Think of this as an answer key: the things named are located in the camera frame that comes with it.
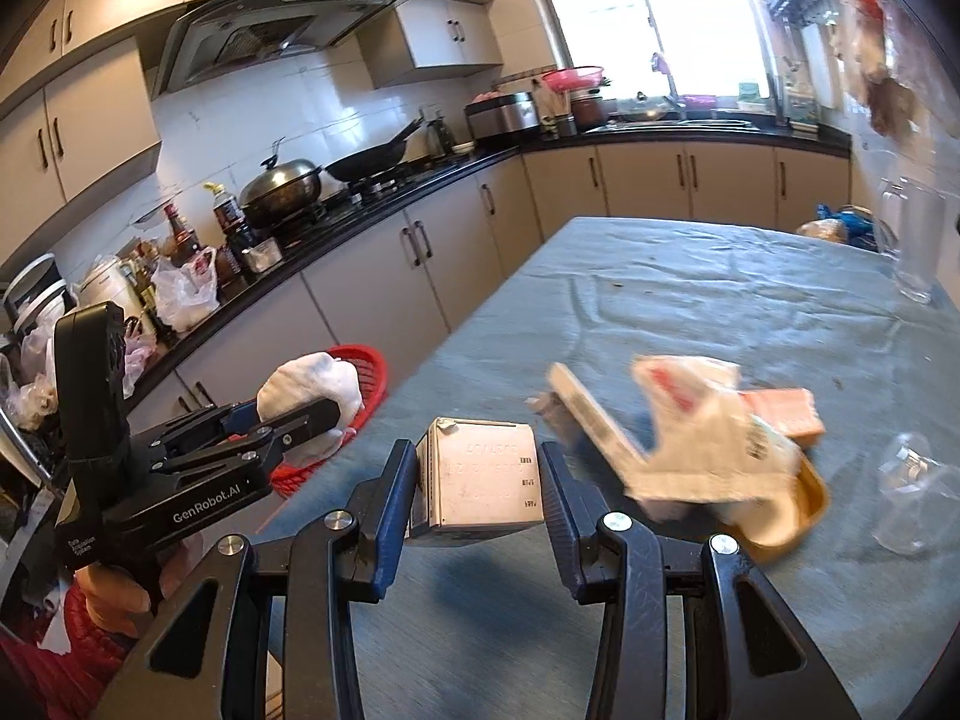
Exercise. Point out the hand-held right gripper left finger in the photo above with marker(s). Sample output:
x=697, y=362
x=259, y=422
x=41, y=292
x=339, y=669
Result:
x=396, y=510

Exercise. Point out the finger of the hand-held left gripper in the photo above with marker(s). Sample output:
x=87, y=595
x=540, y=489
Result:
x=300, y=424
x=240, y=420

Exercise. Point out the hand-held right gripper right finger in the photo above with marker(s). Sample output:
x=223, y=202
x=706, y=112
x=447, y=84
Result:
x=562, y=525

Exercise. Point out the white paper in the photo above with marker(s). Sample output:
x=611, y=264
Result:
x=315, y=382

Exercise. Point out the red plastic basket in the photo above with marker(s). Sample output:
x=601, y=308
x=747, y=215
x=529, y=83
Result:
x=371, y=375

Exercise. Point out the small beige carton box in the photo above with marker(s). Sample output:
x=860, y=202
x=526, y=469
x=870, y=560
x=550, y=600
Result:
x=480, y=480

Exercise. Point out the gold foil tray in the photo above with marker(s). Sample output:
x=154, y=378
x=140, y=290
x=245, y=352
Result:
x=810, y=495

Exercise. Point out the orange box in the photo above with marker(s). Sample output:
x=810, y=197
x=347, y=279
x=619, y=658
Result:
x=787, y=412

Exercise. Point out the person's left forearm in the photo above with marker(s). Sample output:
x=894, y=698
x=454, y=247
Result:
x=52, y=660

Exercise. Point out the person's left hand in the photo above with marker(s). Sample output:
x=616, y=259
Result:
x=112, y=600

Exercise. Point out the translucent plastic bags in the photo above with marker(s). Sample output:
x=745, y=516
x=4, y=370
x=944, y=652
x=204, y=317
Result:
x=34, y=360

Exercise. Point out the white electric cooker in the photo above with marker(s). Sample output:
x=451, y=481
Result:
x=105, y=285

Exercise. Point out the beige cardboard strip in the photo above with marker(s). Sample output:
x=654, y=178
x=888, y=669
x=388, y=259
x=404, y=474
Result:
x=592, y=420

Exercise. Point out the white and black cooker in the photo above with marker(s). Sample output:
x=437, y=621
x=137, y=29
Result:
x=34, y=292

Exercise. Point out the white plastic bag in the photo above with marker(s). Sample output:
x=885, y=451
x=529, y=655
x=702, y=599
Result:
x=184, y=292

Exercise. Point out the small metal container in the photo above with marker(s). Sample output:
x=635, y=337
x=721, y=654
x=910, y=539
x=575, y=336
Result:
x=261, y=255

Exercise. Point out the white torn paper packaging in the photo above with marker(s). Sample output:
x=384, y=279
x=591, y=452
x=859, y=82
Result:
x=712, y=450

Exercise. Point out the brown sauce bottle red cap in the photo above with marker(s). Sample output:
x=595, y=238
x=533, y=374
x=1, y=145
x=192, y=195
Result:
x=180, y=236

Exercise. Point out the dark bottle yellow cap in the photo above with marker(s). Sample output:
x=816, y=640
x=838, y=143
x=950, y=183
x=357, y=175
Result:
x=225, y=214

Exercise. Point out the lidded steel wok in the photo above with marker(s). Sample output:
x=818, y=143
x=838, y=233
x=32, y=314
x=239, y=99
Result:
x=281, y=191

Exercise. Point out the beige base cabinets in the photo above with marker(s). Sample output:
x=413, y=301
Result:
x=450, y=240

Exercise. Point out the blue-grey tablecloth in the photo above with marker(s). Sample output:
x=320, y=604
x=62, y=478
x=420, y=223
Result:
x=675, y=300

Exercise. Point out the black gas stove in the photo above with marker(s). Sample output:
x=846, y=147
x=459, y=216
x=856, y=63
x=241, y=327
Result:
x=390, y=181

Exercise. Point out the black frying pan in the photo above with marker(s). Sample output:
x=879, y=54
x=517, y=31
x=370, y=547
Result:
x=367, y=161

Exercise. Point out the clear plastic cup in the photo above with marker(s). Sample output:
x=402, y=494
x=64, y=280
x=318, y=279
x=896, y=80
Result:
x=911, y=495

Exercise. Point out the silver rice cooker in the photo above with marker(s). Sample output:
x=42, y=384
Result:
x=502, y=120

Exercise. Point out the glass range hood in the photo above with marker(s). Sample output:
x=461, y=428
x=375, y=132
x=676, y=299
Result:
x=262, y=30

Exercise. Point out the bagged bread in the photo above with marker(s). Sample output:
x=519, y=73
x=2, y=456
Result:
x=821, y=231

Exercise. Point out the chopstick holder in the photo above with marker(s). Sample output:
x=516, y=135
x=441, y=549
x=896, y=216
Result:
x=559, y=120

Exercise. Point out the black kitchen countertop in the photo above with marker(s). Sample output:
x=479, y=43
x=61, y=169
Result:
x=675, y=131

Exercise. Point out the brown jar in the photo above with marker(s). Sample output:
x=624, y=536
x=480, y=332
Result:
x=591, y=112

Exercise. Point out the glass lidded pot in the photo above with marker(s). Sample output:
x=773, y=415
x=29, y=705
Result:
x=643, y=111

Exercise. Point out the blue bag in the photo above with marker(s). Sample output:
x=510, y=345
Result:
x=862, y=225

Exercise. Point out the pink plastic basin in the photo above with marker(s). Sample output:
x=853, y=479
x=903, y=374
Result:
x=574, y=79

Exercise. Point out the clear glass pitcher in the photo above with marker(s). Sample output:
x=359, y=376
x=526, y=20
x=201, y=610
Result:
x=919, y=240

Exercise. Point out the kitchen faucet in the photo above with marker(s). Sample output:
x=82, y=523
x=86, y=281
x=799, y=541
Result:
x=667, y=79

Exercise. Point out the kitchen window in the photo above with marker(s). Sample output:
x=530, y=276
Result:
x=637, y=15

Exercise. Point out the hanging plastic bags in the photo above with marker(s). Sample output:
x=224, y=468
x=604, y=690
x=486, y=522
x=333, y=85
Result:
x=885, y=82

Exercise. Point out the beige wall cabinets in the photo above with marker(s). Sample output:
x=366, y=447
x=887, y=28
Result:
x=97, y=120

